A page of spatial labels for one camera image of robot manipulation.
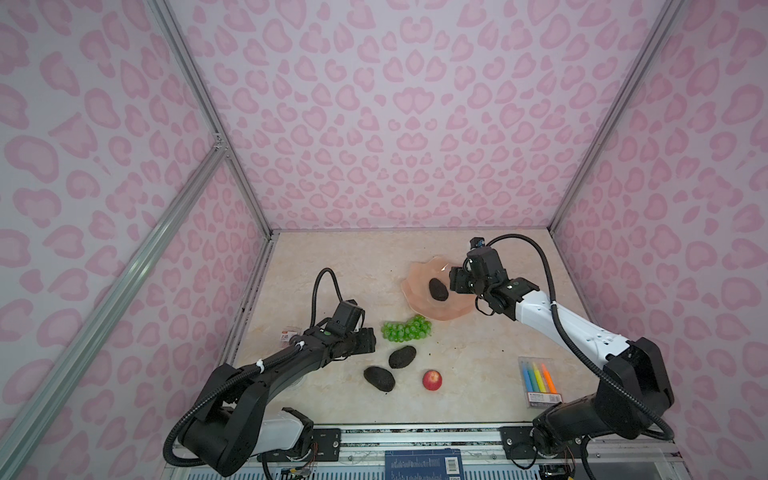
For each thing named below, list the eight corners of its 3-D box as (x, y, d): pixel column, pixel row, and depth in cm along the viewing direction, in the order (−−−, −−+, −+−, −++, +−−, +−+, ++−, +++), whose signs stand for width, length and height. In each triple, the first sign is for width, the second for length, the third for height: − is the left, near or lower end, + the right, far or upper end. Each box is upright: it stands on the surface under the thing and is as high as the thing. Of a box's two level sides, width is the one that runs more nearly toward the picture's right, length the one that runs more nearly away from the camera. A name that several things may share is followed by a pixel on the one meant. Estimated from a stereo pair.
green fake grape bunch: (385, 348, 91) (384, 341, 87) (381, 329, 95) (380, 322, 91) (432, 337, 93) (434, 330, 89) (427, 319, 97) (428, 312, 93)
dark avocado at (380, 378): (362, 378, 85) (360, 374, 83) (370, 365, 88) (369, 360, 85) (389, 396, 82) (388, 392, 79) (397, 381, 85) (397, 377, 82)
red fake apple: (422, 390, 83) (423, 386, 80) (422, 375, 86) (422, 370, 83) (441, 390, 83) (443, 386, 80) (440, 375, 86) (441, 370, 83)
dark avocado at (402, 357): (393, 372, 86) (393, 368, 84) (386, 359, 89) (386, 355, 86) (417, 358, 89) (418, 354, 86) (410, 346, 91) (410, 342, 89)
